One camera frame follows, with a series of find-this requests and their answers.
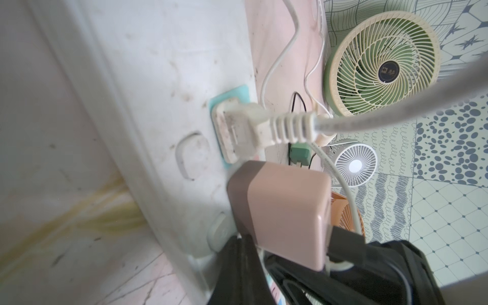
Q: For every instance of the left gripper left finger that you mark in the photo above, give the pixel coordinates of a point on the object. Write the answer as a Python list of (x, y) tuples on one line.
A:
[(242, 279)]

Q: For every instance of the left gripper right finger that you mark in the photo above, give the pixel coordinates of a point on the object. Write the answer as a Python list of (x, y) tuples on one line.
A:
[(395, 272)]

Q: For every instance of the green USB charger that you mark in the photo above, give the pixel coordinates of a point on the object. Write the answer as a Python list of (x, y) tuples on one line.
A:
[(299, 153)]

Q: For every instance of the white power strip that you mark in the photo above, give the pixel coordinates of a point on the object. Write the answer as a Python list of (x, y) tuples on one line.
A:
[(148, 74)]

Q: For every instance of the orange small fan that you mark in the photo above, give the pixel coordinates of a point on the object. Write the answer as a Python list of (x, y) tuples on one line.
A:
[(339, 215)]

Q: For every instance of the small white desk fan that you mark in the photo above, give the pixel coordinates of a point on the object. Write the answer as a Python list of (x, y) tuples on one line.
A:
[(356, 161)]

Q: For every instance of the white fan plug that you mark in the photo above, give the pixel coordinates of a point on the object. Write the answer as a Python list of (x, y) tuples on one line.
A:
[(244, 130)]

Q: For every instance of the large green fan right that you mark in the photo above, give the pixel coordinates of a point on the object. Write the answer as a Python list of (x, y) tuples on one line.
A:
[(386, 58)]

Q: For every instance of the pink USB charger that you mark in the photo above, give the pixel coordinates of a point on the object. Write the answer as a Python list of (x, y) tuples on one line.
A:
[(285, 209)]

